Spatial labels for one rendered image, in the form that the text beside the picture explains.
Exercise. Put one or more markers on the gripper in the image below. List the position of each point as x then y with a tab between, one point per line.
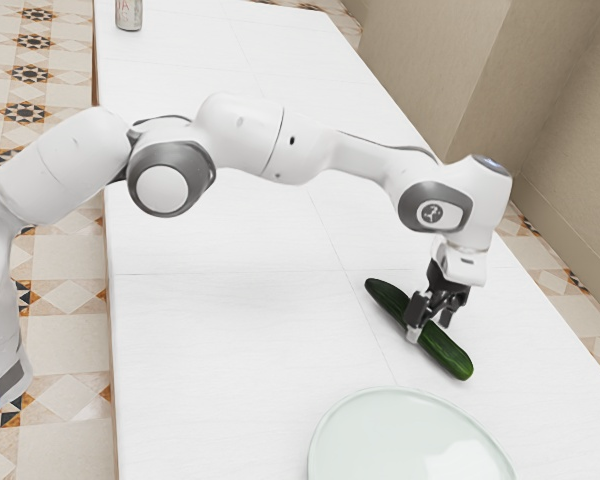
437	282

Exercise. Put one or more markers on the green cucumber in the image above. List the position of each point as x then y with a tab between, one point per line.
442	350

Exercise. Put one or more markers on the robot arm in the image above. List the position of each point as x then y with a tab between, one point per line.
260	145

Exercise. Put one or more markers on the pale green glass plate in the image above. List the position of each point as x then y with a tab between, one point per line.
410	440

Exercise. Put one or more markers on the silver drink can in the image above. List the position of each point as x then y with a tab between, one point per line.
129	15

